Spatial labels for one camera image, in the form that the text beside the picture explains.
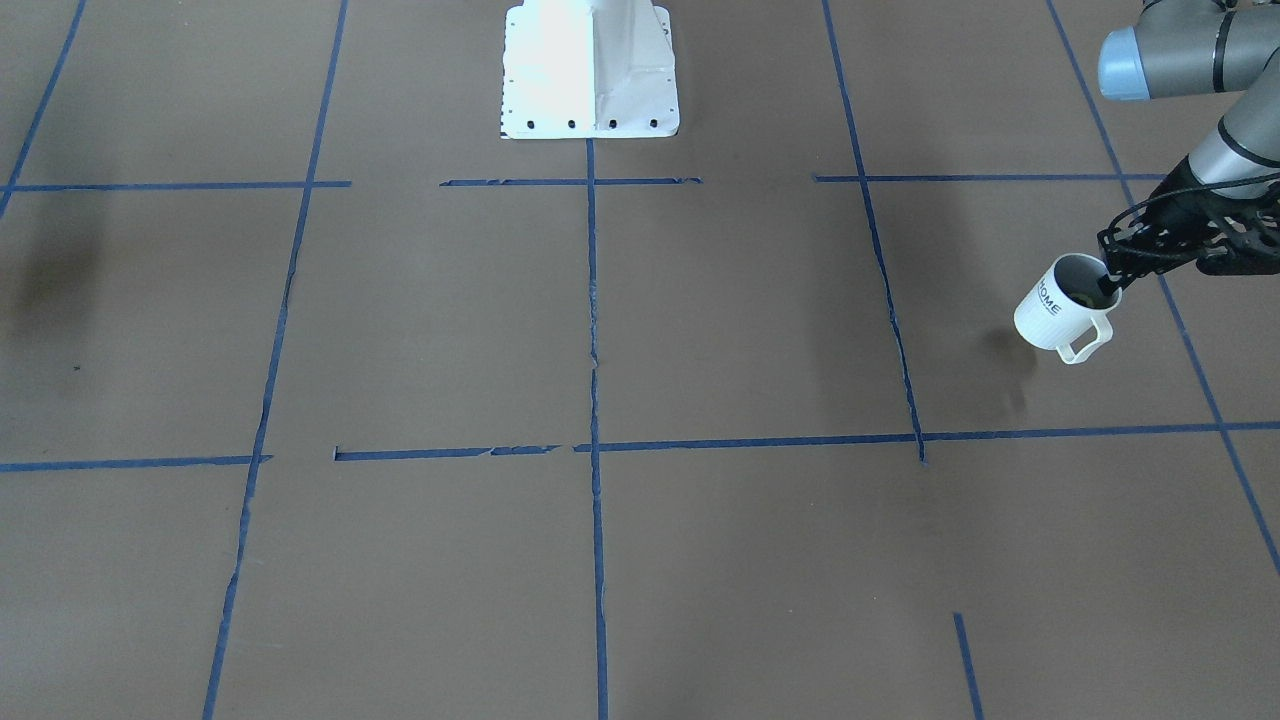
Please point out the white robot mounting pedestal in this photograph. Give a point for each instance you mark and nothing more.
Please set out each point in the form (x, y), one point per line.
(588, 69)

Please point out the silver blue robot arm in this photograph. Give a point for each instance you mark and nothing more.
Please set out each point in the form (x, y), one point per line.
(1191, 48)

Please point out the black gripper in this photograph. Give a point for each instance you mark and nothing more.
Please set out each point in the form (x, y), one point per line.
(1176, 213)

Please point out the white mug with handle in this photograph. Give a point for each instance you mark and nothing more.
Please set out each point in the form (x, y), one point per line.
(1046, 318)

